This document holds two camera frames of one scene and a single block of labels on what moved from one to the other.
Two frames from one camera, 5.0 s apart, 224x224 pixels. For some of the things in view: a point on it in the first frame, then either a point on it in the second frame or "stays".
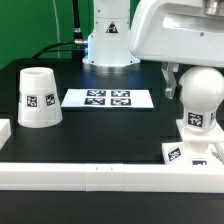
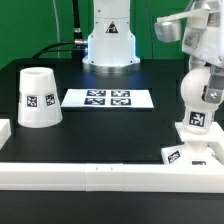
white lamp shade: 39,100 stays
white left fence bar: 5,131 stays
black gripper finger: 173,89 -> 195,62
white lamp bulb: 201,93 stays
